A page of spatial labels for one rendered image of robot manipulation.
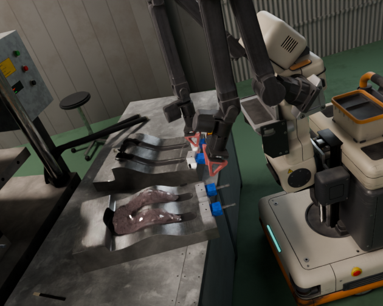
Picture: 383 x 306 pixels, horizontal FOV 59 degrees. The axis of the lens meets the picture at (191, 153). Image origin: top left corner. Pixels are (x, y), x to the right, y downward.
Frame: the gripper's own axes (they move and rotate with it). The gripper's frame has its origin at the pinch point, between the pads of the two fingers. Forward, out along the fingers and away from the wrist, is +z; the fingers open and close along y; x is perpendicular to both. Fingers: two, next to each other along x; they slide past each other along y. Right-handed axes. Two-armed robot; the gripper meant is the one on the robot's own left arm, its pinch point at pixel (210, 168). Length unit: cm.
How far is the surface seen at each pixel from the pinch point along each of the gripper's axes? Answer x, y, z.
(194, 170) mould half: 0.2, -16.1, 12.7
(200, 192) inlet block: 0.3, -2.6, 13.2
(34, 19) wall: -113, -274, 27
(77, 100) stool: -64, -213, 79
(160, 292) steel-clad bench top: -15.3, 28.2, 30.0
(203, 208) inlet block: -0.6, 6.3, 13.2
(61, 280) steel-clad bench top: -47, 12, 46
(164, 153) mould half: -9.8, -34.6, 17.4
